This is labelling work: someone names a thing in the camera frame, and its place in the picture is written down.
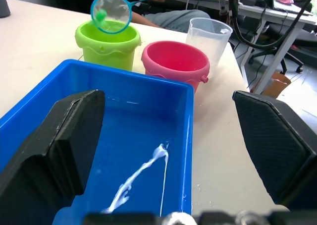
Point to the dark grey round object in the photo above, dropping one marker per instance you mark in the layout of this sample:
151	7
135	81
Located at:
3	7

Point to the black office chair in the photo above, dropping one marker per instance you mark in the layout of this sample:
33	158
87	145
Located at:
280	44

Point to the pink plastic bucket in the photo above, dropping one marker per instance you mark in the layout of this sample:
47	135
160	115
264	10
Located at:
173	59

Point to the brown cardboard box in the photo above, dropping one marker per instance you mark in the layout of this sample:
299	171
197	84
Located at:
276	85

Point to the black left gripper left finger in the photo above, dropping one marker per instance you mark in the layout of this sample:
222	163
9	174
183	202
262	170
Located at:
37	165

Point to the white office desk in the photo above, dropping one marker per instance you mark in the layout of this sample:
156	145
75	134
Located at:
277	14

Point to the green toy fish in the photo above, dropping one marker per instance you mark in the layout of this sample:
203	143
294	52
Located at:
100	16

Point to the green plastic bucket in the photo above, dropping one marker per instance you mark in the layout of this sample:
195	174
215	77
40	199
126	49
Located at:
109	54

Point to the seated person in jeans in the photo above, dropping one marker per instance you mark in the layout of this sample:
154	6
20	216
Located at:
173	19

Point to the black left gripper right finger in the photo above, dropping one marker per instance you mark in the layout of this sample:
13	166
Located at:
272	145

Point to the clear plastic measuring cup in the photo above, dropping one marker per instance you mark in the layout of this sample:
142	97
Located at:
208	39

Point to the blue plastic tub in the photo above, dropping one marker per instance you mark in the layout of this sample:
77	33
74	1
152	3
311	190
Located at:
138	126

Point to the blue hand fishing net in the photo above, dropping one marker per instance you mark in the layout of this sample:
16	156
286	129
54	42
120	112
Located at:
92	9

